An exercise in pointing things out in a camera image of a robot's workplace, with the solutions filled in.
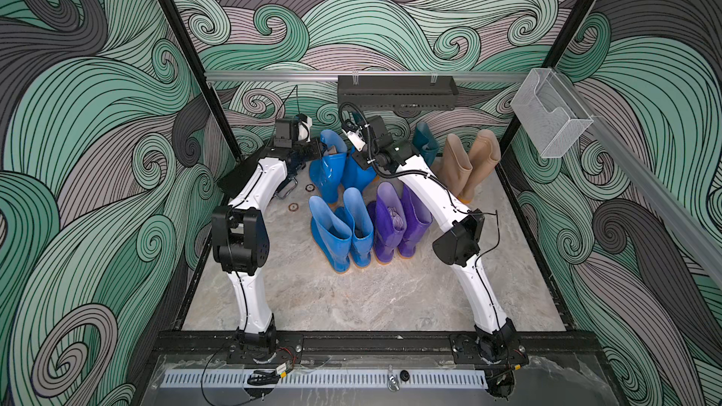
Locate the teal boot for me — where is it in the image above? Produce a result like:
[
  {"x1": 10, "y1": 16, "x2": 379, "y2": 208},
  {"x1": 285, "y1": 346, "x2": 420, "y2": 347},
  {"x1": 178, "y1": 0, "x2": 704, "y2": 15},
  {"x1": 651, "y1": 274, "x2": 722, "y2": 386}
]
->
[{"x1": 412, "y1": 121, "x2": 439, "y2": 167}]

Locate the small blue boot orange sole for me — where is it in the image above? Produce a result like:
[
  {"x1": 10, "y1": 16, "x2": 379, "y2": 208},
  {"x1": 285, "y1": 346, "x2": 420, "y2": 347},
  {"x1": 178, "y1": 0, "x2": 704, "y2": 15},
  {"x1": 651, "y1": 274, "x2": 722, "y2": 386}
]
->
[{"x1": 309, "y1": 130, "x2": 348, "y2": 204}]

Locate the purple boot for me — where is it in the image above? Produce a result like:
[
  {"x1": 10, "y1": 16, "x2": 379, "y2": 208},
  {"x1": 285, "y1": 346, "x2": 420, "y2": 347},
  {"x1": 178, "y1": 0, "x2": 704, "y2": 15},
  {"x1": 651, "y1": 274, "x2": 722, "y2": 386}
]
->
[
  {"x1": 367, "y1": 182, "x2": 407, "y2": 264},
  {"x1": 398, "y1": 185, "x2": 434, "y2": 259}
]

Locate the large blue boot front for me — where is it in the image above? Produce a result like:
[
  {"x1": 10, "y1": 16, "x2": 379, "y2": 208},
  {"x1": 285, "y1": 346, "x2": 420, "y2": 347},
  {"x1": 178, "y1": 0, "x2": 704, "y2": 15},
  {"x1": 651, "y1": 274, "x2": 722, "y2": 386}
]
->
[{"x1": 335, "y1": 187, "x2": 374, "y2": 268}]

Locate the beige boot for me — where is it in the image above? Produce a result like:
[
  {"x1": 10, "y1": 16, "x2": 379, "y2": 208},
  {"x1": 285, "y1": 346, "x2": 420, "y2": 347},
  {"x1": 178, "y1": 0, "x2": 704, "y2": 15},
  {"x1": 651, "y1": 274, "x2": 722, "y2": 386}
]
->
[
  {"x1": 437, "y1": 133, "x2": 473, "y2": 197},
  {"x1": 459, "y1": 129, "x2": 502, "y2": 204}
]

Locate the beige boot back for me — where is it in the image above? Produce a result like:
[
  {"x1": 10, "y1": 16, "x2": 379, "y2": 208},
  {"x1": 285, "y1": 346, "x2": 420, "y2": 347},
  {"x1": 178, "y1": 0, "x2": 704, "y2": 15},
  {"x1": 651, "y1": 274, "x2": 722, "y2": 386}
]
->
[{"x1": 437, "y1": 133, "x2": 473, "y2": 197}]

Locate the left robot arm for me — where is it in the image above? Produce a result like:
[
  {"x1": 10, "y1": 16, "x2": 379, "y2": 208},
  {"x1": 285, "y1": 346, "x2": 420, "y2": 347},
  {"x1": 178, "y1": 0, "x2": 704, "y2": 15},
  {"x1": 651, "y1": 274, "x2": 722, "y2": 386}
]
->
[{"x1": 211, "y1": 114, "x2": 323, "y2": 353}]

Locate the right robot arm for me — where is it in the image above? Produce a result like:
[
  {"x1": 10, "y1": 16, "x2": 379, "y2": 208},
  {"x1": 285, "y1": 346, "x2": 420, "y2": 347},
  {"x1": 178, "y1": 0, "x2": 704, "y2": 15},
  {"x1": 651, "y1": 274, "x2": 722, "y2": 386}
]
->
[{"x1": 338, "y1": 101, "x2": 516, "y2": 364}]

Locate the black case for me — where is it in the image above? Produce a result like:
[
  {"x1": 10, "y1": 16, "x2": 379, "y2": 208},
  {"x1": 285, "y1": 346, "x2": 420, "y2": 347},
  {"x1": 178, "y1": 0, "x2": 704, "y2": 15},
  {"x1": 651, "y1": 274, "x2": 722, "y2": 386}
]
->
[{"x1": 217, "y1": 144, "x2": 310, "y2": 198}]

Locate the black wall shelf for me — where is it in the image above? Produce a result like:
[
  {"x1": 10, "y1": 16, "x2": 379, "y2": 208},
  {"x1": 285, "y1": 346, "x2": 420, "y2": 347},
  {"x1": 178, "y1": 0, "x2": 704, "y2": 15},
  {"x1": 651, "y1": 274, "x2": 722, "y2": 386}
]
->
[{"x1": 338, "y1": 74, "x2": 459, "y2": 111}]

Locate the aluminium rail back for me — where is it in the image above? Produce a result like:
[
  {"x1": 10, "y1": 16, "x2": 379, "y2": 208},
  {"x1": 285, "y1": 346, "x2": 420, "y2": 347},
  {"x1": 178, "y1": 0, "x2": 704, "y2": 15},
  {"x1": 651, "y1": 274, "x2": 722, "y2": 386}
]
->
[{"x1": 205, "y1": 70, "x2": 528, "y2": 83}]

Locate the aluminium rail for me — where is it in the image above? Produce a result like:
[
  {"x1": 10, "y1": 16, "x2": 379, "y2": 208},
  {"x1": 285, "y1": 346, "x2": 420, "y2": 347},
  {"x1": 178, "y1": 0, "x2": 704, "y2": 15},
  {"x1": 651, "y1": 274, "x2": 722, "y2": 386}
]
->
[
  {"x1": 205, "y1": 70, "x2": 528, "y2": 83},
  {"x1": 558, "y1": 73, "x2": 721, "y2": 284}
]

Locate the clear mesh wall bin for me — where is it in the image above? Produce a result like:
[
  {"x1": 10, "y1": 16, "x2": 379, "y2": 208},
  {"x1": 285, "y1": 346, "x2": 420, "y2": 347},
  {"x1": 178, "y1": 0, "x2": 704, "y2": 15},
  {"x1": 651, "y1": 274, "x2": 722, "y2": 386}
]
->
[{"x1": 511, "y1": 68, "x2": 593, "y2": 159}]

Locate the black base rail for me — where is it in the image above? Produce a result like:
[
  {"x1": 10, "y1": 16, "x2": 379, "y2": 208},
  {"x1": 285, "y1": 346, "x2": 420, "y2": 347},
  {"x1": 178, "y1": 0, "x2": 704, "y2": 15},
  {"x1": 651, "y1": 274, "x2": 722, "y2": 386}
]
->
[{"x1": 150, "y1": 331, "x2": 602, "y2": 367}]

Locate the white slotted cable duct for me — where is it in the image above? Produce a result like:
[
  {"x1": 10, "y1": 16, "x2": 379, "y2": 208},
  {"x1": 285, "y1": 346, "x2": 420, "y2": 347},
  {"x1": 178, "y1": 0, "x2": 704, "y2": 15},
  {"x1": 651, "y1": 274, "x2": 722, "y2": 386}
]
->
[{"x1": 160, "y1": 368, "x2": 488, "y2": 390}]

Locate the aluminium rail right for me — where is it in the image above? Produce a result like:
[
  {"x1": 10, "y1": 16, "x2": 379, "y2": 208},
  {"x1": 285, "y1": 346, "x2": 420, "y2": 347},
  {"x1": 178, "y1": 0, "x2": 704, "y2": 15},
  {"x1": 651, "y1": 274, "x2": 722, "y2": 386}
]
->
[{"x1": 558, "y1": 73, "x2": 721, "y2": 284}]

